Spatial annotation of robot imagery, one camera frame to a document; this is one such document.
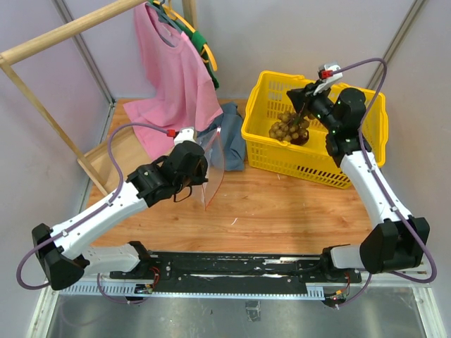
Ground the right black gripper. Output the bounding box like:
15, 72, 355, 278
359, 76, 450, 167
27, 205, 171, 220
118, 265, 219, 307
286, 80, 340, 133

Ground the green grape bunch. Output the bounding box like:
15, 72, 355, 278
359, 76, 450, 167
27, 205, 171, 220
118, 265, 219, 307
268, 111, 310, 143

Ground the clear zip top bag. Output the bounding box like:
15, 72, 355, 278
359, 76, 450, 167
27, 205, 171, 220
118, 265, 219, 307
194, 127, 225, 210

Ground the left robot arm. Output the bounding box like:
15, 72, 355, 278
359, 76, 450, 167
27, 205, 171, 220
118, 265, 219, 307
32, 141, 208, 291

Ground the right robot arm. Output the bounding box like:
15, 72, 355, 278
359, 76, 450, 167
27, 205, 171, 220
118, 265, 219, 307
287, 83, 430, 282

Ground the yellow plastic basket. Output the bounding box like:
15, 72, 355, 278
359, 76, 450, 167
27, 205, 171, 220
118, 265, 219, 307
242, 70, 389, 189

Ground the blue grey cloth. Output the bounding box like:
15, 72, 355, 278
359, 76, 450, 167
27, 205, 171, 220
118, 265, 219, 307
197, 101, 246, 171

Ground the pink t-shirt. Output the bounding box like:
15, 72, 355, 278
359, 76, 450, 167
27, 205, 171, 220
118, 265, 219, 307
124, 4, 222, 158

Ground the green garment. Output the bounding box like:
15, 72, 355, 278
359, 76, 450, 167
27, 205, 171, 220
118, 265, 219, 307
146, 1, 220, 89

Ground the grey clothes hanger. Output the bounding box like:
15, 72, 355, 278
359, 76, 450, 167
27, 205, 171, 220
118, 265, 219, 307
146, 1, 182, 48

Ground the yellow clothes hanger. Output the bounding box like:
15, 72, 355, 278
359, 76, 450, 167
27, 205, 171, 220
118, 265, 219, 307
151, 1, 218, 72

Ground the wooden clothes rack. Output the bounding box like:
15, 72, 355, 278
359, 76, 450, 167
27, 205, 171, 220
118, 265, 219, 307
0, 0, 198, 194

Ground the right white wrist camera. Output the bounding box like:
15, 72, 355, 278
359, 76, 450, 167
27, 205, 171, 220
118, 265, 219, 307
313, 63, 342, 96

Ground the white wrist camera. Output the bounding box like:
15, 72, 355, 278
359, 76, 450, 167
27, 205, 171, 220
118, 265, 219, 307
313, 63, 342, 96
166, 127, 197, 145

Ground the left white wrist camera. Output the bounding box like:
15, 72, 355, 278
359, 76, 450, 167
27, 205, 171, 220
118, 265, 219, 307
166, 127, 197, 145

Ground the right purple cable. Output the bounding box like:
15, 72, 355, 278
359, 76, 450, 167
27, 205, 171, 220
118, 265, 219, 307
330, 57, 438, 307

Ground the purple cable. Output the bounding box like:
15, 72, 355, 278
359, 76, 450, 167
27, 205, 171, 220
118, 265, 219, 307
16, 123, 170, 290
330, 57, 438, 307

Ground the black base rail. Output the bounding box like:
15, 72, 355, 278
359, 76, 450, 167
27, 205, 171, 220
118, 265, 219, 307
109, 251, 362, 296

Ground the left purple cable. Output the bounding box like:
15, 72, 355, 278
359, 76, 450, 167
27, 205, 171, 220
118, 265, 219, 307
16, 123, 170, 290

